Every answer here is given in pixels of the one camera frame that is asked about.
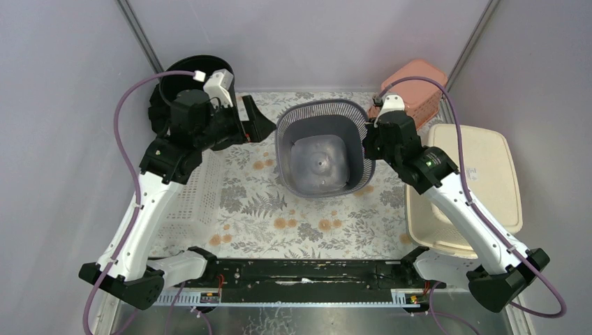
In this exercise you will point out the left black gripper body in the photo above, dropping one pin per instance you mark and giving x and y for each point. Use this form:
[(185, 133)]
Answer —
[(240, 123)]

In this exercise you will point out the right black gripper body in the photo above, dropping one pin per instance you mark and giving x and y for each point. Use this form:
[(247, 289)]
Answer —
[(373, 148)]

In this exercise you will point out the pink perforated plastic basket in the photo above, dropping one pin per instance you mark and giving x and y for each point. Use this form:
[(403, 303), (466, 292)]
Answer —
[(421, 98)]

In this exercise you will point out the grey ribbed waste bin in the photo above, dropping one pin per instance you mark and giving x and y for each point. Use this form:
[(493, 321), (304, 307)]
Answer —
[(319, 150)]

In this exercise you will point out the white perforated plastic basket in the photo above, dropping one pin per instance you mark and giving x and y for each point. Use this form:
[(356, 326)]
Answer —
[(191, 215)]

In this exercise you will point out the cream plastic laundry basket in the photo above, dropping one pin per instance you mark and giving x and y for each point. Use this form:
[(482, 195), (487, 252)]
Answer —
[(490, 173)]

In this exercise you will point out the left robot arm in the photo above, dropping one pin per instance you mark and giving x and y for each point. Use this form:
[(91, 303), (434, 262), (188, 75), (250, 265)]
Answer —
[(125, 270)]

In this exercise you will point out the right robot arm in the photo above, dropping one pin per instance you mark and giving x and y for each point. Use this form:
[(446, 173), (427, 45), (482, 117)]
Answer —
[(462, 208)]

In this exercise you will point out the black cloth in corner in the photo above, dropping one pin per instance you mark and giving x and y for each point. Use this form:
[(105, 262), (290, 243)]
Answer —
[(159, 112)]

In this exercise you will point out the floral patterned table mat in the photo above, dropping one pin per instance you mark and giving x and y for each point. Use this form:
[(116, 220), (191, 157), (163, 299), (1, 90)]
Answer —
[(259, 217)]

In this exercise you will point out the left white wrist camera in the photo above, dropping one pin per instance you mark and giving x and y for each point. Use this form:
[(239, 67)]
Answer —
[(217, 86)]

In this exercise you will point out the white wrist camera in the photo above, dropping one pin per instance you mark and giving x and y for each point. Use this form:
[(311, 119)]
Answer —
[(217, 86), (391, 103)]

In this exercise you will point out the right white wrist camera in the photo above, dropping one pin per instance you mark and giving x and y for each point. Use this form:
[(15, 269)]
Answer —
[(391, 103)]

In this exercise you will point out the aluminium frame rail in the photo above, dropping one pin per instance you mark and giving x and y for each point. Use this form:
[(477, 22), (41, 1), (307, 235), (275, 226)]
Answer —
[(295, 282)]

